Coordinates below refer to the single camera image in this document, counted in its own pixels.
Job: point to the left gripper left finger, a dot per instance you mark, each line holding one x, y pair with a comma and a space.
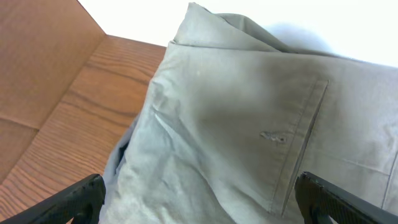
79, 203

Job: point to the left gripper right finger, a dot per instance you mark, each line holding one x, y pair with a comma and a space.
320, 201

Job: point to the khaki green shorts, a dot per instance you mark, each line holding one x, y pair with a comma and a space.
232, 116

